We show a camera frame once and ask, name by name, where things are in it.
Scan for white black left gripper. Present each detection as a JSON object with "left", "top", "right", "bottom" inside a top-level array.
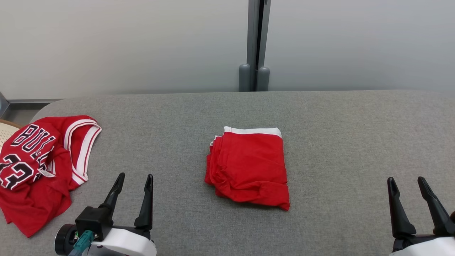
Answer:
[{"left": 87, "top": 173, "right": 157, "bottom": 256}]

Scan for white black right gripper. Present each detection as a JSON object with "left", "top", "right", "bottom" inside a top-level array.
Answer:
[{"left": 387, "top": 176, "right": 455, "bottom": 256}]

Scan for red Bulls basketball jersey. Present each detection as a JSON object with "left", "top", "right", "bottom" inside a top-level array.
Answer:
[{"left": 0, "top": 115, "right": 102, "bottom": 238}]

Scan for red shorts with white waistband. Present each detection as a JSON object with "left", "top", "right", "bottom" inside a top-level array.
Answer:
[{"left": 204, "top": 126, "right": 290, "bottom": 211}]

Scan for beige woven laundry basket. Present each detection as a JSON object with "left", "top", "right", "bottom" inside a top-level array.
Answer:
[{"left": 0, "top": 119, "right": 22, "bottom": 152}]

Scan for teal left camera cable connector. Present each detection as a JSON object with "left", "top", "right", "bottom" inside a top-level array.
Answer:
[{"left": 68, "top": 230, "right": 97, "bottom": 256}]

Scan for grey wall base rail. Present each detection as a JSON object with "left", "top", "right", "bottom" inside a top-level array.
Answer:
[{"left": 0, "top": 92, "right": 65, "bottom": 118}]

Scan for grey cylindrical post foot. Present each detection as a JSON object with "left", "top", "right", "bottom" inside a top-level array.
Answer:
[
  {"left": 256, "top": 66, "right": 271, "bottom": 92},
  {"left": 239, "top": 63, "right": 252, "bottom": 92}
]

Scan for grey vertical partition post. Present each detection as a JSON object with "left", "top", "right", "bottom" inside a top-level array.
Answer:
[{"left": 247, "top": 0, "right": 272, "bottom": 92}]

